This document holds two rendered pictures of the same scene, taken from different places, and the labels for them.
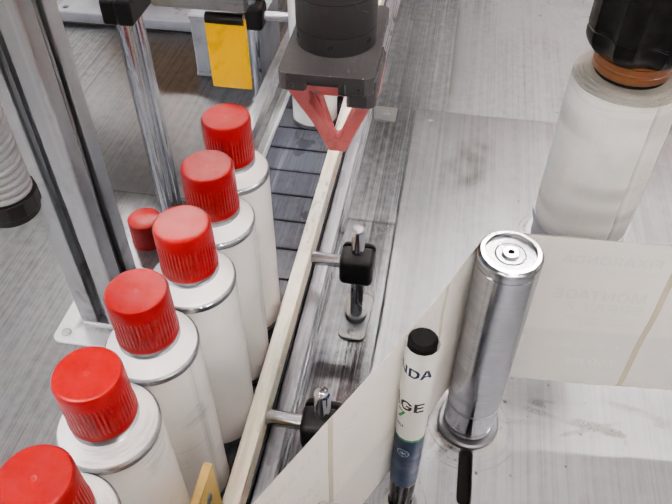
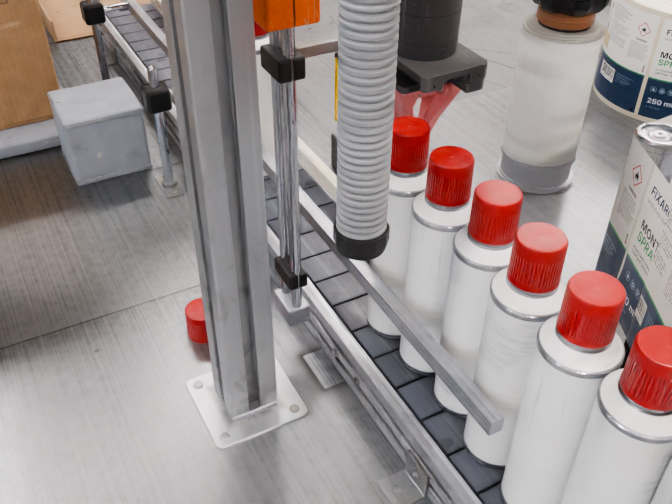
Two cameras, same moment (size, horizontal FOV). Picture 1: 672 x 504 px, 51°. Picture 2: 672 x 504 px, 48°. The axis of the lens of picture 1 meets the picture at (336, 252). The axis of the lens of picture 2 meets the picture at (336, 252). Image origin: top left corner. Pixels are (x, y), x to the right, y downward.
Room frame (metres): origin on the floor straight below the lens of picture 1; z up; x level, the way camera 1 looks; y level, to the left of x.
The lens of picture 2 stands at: (0.02, 0.43, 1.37)
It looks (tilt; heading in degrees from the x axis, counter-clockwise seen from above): 39 degrees down; 322
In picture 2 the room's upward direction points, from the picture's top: 1 degrees clockwise
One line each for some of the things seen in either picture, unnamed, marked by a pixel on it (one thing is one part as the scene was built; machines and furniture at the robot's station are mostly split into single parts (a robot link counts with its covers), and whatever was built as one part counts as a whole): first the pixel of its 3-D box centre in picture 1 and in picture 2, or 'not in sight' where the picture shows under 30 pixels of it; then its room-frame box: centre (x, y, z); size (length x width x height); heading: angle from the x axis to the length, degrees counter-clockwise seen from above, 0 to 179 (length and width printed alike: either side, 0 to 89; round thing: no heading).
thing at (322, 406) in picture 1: (301, 431); not in sight; (0.27, 0.03, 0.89); 0.06 x 0.03 x 0.12; 80
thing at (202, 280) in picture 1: (205, 335); (479, 304); (0.29, 0.09, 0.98); 0.05 x 0.05 x 0.20
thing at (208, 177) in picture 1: (225, 277); (438, 266); (0.34, 0.08, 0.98); 0.05 x 0.05 x 0.20
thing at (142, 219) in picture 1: (146, 228); (203, 319); (0.53, 0.20, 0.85); 0.03 x 0.03 x 0.03
